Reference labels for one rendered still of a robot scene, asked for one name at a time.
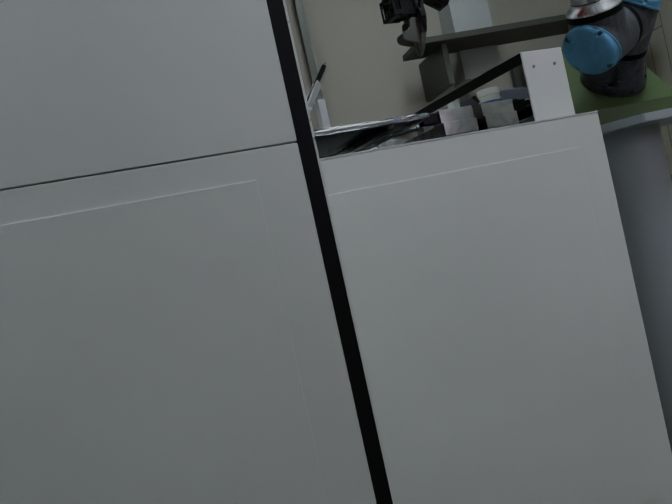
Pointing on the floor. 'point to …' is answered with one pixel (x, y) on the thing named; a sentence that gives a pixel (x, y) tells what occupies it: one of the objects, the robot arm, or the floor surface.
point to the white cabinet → (501, 319)
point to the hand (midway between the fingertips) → (422, 50)
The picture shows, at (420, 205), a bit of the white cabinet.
